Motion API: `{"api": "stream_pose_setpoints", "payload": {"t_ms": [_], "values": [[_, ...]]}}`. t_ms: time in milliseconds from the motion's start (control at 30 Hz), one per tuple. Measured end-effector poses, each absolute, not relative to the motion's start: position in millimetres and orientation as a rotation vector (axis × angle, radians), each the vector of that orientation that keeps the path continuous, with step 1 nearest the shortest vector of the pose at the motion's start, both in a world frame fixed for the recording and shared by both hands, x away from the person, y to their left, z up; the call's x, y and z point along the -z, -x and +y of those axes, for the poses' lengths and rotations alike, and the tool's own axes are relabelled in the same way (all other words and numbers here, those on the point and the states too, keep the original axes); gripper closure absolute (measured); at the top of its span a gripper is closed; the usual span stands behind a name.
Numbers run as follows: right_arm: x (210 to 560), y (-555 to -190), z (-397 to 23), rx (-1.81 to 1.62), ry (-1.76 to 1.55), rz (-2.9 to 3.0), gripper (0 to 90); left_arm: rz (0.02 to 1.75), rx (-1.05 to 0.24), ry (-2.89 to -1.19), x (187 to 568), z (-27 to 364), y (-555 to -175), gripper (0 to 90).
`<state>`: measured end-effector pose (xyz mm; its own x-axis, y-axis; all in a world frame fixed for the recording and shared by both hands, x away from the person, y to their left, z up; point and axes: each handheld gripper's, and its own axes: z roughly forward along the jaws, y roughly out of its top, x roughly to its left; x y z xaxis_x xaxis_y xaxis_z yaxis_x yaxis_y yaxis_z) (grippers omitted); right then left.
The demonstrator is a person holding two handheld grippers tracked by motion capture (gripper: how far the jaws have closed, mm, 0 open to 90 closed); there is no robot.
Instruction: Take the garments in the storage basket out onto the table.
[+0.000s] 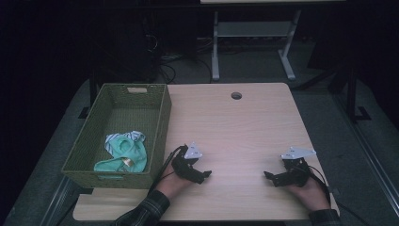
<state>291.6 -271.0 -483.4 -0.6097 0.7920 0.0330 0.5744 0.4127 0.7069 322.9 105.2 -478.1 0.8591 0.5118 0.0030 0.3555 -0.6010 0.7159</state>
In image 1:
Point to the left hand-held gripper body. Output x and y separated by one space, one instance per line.
185 166

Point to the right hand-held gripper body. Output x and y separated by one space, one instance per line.
296 172

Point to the mint green small shirt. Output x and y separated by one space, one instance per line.
128 155

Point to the green woven basket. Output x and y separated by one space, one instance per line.
125 116

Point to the person's left hand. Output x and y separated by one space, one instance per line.
171 185

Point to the person's right hand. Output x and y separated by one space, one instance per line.
313 194

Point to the black metal stand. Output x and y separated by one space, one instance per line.
353 94

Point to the white metal table frame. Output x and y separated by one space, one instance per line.
251 29

